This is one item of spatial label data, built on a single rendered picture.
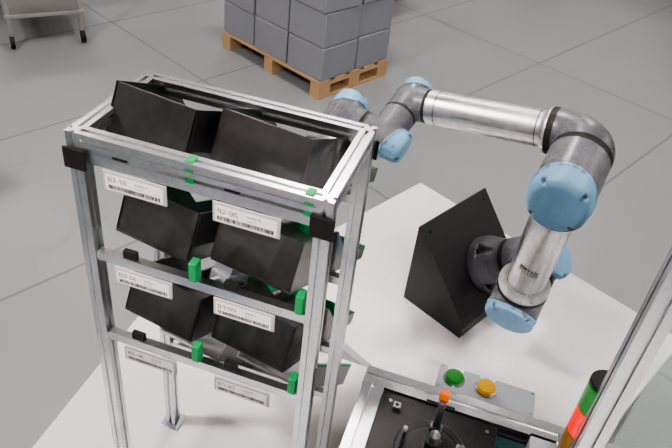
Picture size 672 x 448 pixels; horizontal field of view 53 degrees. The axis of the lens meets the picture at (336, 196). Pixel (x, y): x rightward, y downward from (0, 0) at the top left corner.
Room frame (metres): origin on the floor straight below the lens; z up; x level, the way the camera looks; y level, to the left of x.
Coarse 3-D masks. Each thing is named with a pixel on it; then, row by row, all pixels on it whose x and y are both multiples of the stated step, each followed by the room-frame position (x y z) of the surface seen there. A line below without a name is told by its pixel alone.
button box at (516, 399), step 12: (444, 372) 0.99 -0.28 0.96; (468, 372) 1.00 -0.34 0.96; (444, 384) 0.96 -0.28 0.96; (468, 384) 0.96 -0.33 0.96; (504, 384) 0.98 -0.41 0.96; (468, 396) 0.93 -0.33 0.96; (480, 396) 0.94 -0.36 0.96; (492, 396) 0.94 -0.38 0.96; (504, 396) 0.94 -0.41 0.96; (516, 396) 0.95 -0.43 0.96; (528, 396) 0.95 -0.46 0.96; (516, 408) 0.92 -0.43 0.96; (528, 408) 0.92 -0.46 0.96
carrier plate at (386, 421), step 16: (384, 400) 0.89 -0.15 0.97; (400, 400) 0.89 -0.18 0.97; (384, 416) 0.85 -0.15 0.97; (400, 416) 0.85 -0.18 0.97; (416, 416) 0.86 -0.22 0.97; (432, 416) 0.86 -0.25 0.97; (448, 416) 0.87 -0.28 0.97; (384, 432) 0.81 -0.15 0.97; (464, 432) 0.83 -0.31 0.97; (480, 432) 0.84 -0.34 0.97; (496, 432) 0.84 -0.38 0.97
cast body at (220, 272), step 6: (216, 264) 0.93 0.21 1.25; (222, 264) 0.92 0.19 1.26; (216, 270) 0.92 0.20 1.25; (222, 270) 0.92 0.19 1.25; (228, 270) 0.91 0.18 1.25; (234, 270) 0.91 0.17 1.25; (210, 276) 0.91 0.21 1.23; (216, 276) 0.91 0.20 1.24; (222, 276) 0.91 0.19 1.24; (228, 276) 0.90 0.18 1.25; (234, 276) 0.91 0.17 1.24; (240, 276) 0.93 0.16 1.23; (246, 276) 0.94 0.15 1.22; (222, 282) 0.90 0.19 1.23; (246, 282) 0.94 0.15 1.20
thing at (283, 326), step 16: (256, 288) 0.81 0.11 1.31; (240, 304) 0.72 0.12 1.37; (224, 320) 0.71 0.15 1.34; (288, 320) 0.82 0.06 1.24; (224, 336) 0.70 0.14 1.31; (240, 336) 0.69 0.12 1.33; (256, 336) 0.69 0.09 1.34; (272, 336) 0.68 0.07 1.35; (288, 336) 0.68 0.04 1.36; (256, 352) 0.67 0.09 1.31; (272, 352) 0.67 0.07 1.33; (288, 352) 0.66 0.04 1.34; (288, 368) 0.67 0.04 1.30
